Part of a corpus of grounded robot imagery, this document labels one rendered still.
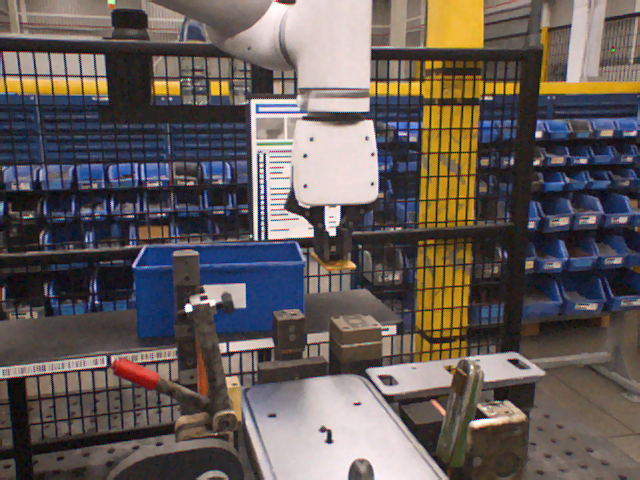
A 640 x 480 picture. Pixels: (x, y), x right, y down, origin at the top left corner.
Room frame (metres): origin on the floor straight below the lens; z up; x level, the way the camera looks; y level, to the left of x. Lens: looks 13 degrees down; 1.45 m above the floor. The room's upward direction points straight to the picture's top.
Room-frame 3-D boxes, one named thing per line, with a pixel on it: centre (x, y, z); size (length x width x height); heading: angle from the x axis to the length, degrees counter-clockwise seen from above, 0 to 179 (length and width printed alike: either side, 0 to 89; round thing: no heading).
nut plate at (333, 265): (0.77, -0.02, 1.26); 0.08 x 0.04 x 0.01; 16
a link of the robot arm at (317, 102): (0.77, -0.01, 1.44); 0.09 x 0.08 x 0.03; 106
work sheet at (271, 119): (1.33, 0.04, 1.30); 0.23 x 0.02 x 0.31; 106
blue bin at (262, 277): (1.17, 0.19, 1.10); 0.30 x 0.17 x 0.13; 98
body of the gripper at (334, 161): (0.77, -0.02, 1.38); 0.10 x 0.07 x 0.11; 106
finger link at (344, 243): (0.77, -0.04, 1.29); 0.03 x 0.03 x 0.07; 16
